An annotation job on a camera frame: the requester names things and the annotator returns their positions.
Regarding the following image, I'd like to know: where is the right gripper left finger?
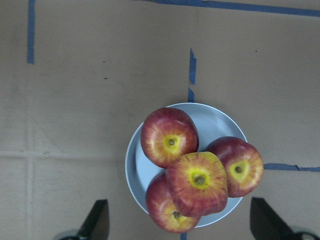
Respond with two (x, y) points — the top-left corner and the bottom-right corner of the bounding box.
(53, 199), (110, 240)

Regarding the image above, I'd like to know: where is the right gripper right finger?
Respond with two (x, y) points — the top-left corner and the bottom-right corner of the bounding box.
(249, 196), (320, 240)

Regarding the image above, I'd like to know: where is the yellow-red apple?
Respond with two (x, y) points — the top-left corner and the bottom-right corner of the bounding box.
(165, 151), (229, 218)

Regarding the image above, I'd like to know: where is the plate apple two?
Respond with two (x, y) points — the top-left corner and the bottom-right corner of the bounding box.
(206, 136), (264, 198)

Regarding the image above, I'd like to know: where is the plate apple three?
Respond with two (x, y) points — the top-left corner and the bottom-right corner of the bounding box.
(145, 172), (201, 234)

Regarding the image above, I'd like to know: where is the plate apple one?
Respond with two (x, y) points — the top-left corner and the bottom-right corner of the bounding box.
(140, 107), (199, 169)

